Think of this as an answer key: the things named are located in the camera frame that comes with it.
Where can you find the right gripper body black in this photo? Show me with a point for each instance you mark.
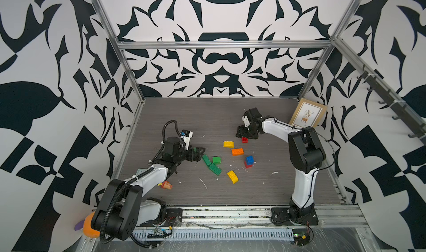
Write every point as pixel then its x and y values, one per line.
pixel 247 131

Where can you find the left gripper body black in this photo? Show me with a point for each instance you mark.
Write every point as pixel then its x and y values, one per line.
pixel 183 155

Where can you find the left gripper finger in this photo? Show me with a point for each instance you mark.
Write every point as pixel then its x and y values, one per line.
pixel 199 150
pixel 196 157

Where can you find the blue square lego brick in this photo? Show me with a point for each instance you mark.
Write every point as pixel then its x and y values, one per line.
pixel 249 160

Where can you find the red square lego brick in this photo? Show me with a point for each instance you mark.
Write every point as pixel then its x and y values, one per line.
pixel 247 165

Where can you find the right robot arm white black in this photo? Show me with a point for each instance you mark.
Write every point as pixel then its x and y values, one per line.
pixel 306 155

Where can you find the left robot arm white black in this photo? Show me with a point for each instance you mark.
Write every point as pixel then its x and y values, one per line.
pixel 121 208

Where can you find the dark green long lego brick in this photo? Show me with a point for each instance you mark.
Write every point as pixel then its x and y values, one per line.
pixel 206 160

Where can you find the light green square lego brick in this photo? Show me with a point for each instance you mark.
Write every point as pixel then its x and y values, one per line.
pixel 216 160

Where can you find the dark green wide lego brick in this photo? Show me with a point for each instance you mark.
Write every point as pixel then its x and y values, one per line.
pixel 215 169

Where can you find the yellow curved lego brick far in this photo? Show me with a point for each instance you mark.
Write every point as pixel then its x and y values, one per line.
pixel 228 144

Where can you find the yellow curved lego brick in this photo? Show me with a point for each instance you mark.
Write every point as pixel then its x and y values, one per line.
pixel 234 178
pixel 228 144

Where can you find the orange flat lego brick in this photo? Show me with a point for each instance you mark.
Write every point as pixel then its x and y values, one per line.
pixel 237 152

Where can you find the yellow curved lego brick near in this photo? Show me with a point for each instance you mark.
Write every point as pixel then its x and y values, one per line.
pixel 234 178

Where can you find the small colourful toy figure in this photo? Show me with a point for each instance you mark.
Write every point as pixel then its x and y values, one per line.
pixel 166 185

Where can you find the wooden framed picture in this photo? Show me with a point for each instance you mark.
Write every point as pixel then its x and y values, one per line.
pixel 308 113

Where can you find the small circuit board left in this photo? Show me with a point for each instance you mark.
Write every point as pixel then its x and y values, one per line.
pixel 160 233

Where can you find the small circuit board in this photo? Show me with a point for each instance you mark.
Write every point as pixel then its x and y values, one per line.
pixel 160 233
pixel 303 238

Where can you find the orange purple object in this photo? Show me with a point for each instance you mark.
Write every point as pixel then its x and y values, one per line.
pixel 85 226

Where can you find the small circuit board right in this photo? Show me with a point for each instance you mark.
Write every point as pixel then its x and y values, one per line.
pixel 303 238

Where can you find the white slotted cable duct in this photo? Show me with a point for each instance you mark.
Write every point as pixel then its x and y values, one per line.
pixel 286 235

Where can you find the wall hook rail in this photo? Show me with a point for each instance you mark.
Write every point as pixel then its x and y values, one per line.
pixel 389 97

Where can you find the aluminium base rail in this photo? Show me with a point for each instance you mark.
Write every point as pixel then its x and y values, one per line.
pixel 328 215

